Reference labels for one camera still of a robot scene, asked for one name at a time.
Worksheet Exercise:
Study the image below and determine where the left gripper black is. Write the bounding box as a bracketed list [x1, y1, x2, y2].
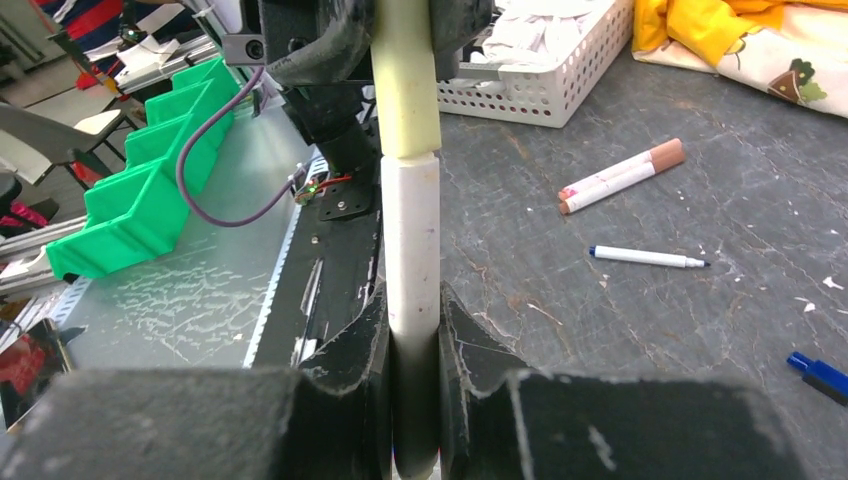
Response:
[258, 1, 494, 173]

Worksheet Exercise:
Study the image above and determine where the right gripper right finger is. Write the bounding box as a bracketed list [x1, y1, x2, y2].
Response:
[438, 284, 805, 479]

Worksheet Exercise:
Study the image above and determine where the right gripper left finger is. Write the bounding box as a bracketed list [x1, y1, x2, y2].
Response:
[1, 289, 391, 479]

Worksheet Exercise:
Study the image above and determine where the pale yellow pen cap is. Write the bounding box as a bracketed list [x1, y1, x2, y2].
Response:
[371, 0, 441, 159]

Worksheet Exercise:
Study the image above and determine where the white pen yellow tip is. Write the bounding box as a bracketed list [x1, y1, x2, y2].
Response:
[381, 153, 440, 479]

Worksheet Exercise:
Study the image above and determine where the white pen blue end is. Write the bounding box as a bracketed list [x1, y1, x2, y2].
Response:
[588, 245, 711, 268]

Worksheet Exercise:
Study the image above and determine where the blue pen cap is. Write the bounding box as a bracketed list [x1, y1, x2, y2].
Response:
[786, 352, 847, 407]

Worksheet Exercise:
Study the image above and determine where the white pen pink tip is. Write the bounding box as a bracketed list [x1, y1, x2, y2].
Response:
[558, 138, 683, 201]

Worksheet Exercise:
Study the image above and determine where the white cloth in basket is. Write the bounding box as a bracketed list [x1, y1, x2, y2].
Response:
[469, 0, 609, 66]

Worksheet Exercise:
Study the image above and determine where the white laundry basket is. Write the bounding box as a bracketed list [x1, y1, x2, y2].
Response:
[438, 1, 634, 128]

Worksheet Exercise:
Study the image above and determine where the green object beyond table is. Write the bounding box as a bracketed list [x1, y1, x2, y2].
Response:
[46, 59, 240, 279]

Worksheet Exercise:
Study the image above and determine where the yellow orange cloth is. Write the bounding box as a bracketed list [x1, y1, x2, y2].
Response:
[632, 0, 848, 69]

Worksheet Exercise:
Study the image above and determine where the cream patterned cloth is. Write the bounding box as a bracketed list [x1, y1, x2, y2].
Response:
[632, 1, 847, 117]

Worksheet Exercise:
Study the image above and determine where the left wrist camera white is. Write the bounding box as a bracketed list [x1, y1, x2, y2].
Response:
[221, 33, 266, 67]

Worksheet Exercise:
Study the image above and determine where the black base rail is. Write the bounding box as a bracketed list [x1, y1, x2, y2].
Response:
[243, 172, 382, 368]

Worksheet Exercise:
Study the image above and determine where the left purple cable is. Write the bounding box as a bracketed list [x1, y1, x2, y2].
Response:
[175, 66, 313, 229]

